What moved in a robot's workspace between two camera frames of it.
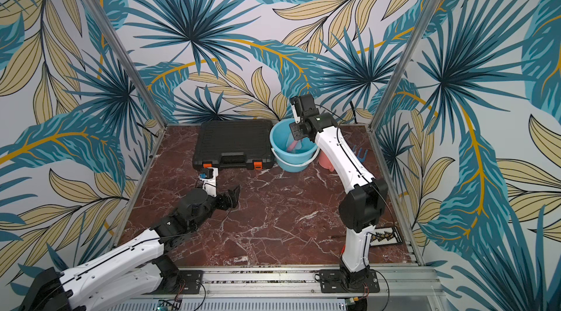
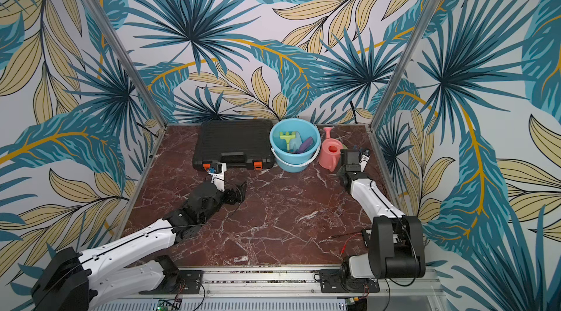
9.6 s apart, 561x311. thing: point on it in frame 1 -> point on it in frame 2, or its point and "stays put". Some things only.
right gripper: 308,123 -> 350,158
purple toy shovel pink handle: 292,146 -> 305,145
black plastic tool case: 235,145 stays put
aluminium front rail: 413,285 stays put
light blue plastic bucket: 294,162 stays put
